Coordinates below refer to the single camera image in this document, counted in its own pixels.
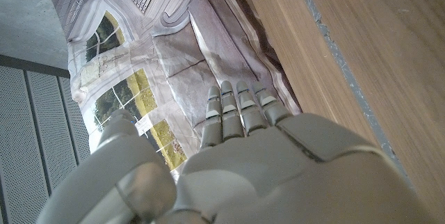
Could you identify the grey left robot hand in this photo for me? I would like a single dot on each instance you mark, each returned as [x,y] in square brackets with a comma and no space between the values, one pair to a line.
[271,168]

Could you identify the printed sofa backdrop cloth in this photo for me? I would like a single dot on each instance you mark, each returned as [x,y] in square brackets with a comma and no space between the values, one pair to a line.
[194,43]

